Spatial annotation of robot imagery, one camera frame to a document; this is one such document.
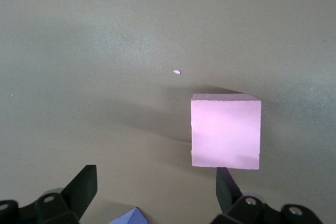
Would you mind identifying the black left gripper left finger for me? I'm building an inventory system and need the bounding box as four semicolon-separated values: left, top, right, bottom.
0;165;98;224

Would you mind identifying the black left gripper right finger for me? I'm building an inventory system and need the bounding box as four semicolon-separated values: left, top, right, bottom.
209;167;323;224

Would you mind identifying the pink foam cube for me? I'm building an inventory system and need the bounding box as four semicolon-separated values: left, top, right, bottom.
190;93;263;170

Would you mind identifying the purple foam cube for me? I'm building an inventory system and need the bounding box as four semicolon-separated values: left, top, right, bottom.
107;207;150;224

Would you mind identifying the brown paper table cover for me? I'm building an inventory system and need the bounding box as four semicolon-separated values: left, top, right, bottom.
0;0;336;224

